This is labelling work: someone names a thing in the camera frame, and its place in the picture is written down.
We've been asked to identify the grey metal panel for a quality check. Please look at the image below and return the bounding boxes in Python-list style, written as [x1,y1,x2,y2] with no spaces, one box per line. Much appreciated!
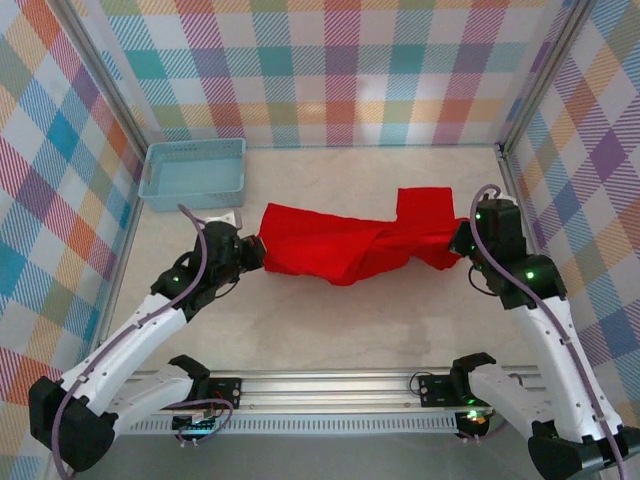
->
[64,433,601,480]

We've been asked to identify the slotted grey cable tray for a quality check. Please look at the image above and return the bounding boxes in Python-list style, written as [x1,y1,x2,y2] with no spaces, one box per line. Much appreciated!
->
[117,414,461,436]

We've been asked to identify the red t-shirt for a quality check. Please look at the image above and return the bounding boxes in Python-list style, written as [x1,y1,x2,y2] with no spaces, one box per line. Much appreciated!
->
[258,186,471,289]

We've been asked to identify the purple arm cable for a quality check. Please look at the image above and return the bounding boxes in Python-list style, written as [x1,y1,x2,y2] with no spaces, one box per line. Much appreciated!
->
[52,203,235,480]
[459,183,631,480]

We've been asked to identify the light blue plastic basket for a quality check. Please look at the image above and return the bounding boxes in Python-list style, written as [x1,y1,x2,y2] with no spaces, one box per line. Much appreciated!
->
[137,138,249,214]

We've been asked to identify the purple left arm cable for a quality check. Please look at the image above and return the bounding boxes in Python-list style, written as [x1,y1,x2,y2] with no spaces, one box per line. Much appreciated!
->
[52,203,235,480]

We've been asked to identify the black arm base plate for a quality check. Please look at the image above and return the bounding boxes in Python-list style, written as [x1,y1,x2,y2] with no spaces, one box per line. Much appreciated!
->
[207,377,244,409]
[418,374,476,407]

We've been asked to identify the aluminium mounting rail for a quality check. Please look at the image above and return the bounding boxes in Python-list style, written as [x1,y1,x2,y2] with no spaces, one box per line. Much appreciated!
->
[112,368,544,414]

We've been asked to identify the aluminium frame post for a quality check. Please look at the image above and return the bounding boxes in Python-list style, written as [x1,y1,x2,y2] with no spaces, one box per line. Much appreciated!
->
[55,0,151,149]
[497,0,599,151]

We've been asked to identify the thin black gripper wire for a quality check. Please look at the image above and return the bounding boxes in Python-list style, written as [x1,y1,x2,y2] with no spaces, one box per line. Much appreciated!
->
[208,277,237,302]
[468,266,495,297]

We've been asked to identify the thin black left gripper wire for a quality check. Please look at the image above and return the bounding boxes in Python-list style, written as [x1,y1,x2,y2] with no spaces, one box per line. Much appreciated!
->
[208,277,237,302]

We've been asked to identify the thin black right gripper wire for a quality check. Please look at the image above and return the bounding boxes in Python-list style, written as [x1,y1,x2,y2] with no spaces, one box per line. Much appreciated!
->
[468,266,495,297]

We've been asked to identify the aluminium frame floor rail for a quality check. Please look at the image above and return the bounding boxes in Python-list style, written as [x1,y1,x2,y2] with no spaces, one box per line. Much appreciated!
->
[497,143,619,480]
[44,144,151,480]

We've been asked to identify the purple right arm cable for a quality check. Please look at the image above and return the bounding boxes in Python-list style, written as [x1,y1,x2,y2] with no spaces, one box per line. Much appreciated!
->
[459,183,631,480]

